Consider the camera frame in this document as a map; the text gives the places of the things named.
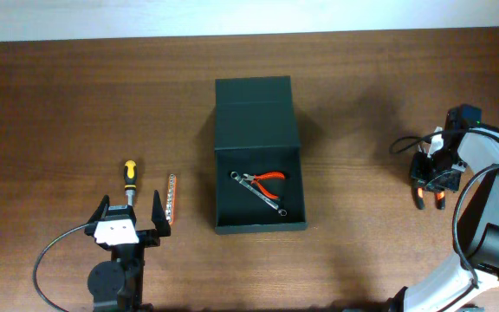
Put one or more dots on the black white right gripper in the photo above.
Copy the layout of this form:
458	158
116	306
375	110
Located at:
418	159

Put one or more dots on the yellow black screwdriver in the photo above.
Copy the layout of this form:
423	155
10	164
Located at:
130	175

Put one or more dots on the black open gift box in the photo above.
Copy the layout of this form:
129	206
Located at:
256	132

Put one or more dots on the small orange-handled cutting pliers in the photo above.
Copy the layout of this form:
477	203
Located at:
256	180

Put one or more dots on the black orange long-nose pliers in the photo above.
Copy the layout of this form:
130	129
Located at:
418	197

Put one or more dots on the orange socket bit rail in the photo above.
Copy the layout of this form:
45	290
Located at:
171	198

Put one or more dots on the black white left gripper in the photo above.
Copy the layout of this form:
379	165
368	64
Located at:
151	237

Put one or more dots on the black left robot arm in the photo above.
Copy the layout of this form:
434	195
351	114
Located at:
117	284

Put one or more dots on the chrome double ring wrench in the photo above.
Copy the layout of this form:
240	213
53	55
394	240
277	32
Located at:
246	184

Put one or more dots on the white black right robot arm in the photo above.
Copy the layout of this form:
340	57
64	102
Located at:
462	156

